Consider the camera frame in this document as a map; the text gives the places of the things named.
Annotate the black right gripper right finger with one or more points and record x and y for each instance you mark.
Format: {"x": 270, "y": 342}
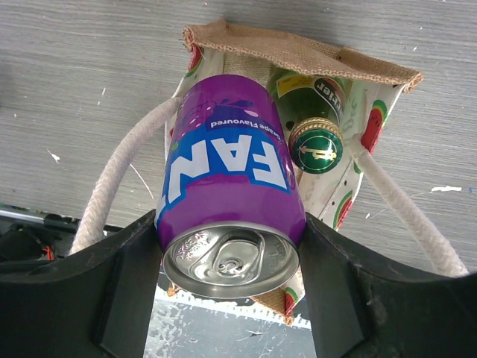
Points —
{"x": 363, "y": 304}

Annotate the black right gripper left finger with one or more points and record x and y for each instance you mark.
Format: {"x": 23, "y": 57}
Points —
{"x": 95, "y": 303}

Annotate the green glass bottle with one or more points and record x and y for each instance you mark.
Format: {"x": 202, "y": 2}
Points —
{"x": 311, "y": 108}

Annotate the purple Fanta can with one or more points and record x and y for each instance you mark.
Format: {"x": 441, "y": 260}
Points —
{"x": 230, "y": 218}

